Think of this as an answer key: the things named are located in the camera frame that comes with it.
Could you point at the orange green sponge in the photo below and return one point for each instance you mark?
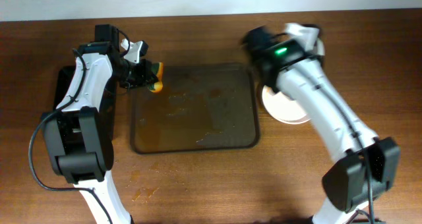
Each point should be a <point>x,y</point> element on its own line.
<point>157,71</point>

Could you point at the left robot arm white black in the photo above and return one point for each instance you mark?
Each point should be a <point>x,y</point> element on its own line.
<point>78,132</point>

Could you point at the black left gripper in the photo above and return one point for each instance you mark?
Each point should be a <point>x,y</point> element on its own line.
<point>145,74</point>

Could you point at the pale blue plate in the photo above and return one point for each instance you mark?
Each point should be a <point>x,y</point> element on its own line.
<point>281,108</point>

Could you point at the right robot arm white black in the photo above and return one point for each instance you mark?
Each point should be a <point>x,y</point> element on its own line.
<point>365,165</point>

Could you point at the large brown serving tray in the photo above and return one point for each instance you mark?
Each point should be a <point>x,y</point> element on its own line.
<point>207,107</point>

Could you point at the small black tray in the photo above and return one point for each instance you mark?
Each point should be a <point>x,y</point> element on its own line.
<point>107,106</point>

